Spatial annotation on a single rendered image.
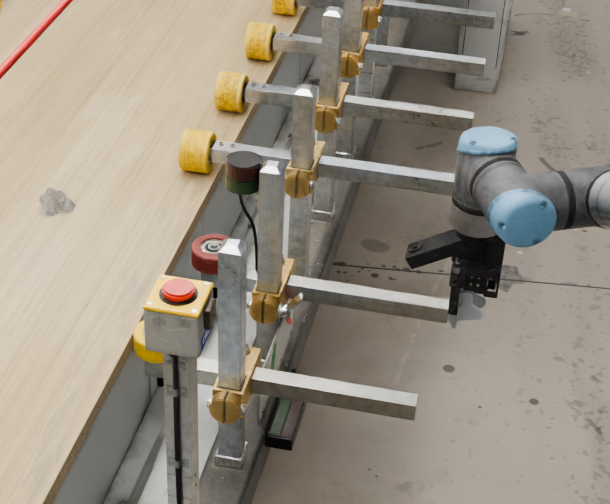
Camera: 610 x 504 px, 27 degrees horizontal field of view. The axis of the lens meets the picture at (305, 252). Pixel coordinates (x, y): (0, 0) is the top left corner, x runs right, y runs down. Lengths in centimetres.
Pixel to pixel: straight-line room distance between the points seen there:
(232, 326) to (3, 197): 65
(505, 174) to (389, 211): 210
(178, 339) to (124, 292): 56
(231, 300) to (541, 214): 47
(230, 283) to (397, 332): 169
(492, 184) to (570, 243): 206
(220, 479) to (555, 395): 149
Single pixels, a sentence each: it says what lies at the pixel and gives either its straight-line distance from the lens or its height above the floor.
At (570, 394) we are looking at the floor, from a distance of 336.
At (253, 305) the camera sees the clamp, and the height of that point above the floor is 86.
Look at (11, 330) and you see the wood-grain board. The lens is 203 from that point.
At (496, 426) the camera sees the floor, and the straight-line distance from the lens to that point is 322.
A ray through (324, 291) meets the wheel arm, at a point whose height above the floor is 86.
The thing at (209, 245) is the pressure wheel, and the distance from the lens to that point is 218.
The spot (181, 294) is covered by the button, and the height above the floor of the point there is 123.
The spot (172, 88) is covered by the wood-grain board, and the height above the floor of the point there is 90.
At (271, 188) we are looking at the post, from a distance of 201.
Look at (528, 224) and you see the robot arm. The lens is 186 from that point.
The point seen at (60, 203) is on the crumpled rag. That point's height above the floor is 91.
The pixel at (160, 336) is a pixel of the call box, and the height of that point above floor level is 118.
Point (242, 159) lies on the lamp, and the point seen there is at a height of 111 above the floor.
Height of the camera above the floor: 214
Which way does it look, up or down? 35 degrees down
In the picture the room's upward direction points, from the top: 3 degrees clockwise
